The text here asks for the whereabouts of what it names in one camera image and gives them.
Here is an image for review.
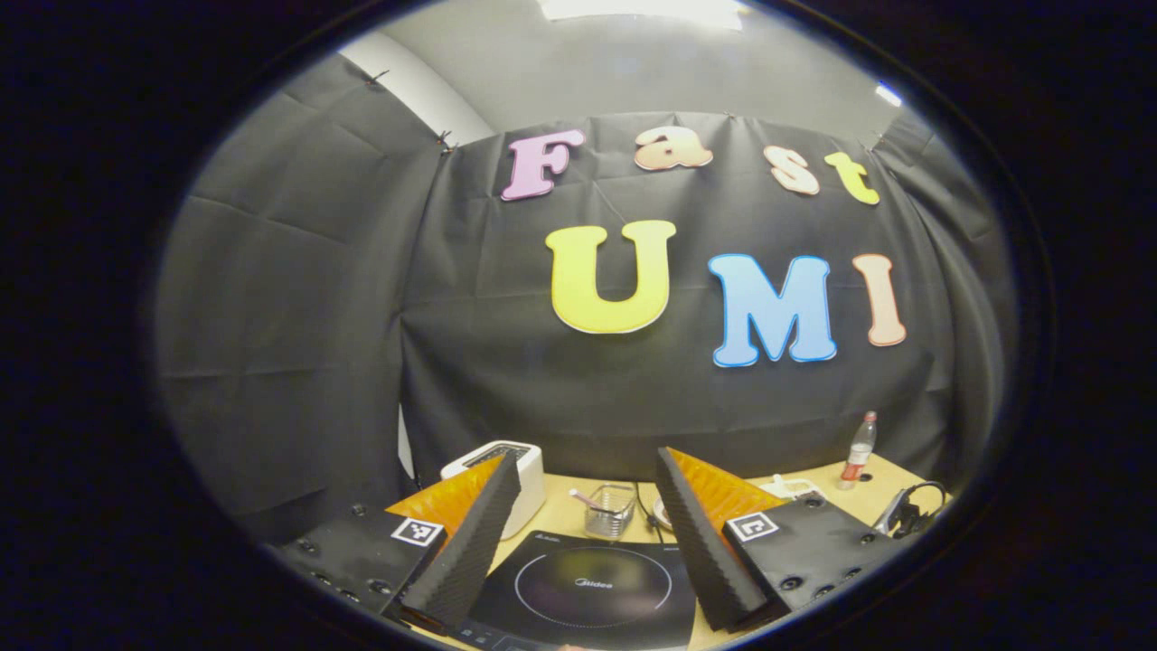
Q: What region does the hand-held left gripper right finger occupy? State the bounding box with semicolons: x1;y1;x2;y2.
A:
655;446;891;633

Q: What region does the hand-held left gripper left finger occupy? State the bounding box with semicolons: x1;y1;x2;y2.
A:
271;452;522;632

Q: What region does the black induction cooktop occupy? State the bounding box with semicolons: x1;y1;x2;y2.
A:
452;529;701;651

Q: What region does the steel pot with black handles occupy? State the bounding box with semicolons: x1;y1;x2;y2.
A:
872;479;950;541

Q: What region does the white toaster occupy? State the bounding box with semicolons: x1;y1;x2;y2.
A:
440;440;546;541

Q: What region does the white divided dish of beans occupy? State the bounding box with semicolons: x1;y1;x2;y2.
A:
759;475;825;504

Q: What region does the pink striped stick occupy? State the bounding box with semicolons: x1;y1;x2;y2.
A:
569;489;625;517

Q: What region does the black backdrop cloth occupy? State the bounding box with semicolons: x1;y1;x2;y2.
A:
154;54;1018;543

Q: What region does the clear plastic water bottle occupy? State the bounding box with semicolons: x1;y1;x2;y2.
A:
839;411;878;491

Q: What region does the ceiling light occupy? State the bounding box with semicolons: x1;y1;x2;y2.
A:
538;0;751;30

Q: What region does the black power cable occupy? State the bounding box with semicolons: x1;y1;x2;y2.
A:
635;482;666;534

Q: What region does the wire mesh basket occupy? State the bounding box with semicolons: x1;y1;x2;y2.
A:
583;484;636;541

